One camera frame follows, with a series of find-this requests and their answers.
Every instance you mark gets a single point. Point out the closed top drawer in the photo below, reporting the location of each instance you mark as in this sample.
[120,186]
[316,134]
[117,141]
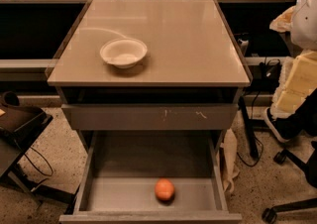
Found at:
[97,117]

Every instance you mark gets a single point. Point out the black side table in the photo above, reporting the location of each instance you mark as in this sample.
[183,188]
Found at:
[20,126]

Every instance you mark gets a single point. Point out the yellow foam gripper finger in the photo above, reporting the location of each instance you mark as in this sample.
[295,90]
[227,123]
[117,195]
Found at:
[300,83]

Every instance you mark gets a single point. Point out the orange fruit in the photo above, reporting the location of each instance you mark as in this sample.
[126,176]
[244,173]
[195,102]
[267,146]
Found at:
[164,189]

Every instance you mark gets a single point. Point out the open middle drawer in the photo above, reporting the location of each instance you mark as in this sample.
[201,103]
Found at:
[123,167]

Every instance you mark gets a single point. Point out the black sneaker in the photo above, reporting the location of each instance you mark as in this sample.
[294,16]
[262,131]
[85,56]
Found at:
[271,123]

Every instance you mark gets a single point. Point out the black office chair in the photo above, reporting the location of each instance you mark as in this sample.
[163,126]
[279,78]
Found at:
[296,189]

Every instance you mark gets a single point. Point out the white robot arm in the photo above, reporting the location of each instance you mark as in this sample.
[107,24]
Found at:
[301,22]

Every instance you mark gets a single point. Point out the white paper bowl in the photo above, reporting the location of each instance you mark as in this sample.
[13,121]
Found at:
[123,53]

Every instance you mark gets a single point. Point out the grey drawer cabinet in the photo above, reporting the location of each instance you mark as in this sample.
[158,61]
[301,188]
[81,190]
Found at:
[192,58]

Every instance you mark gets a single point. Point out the black trouser leg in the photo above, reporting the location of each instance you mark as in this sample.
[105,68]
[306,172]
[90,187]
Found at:
[304,118]

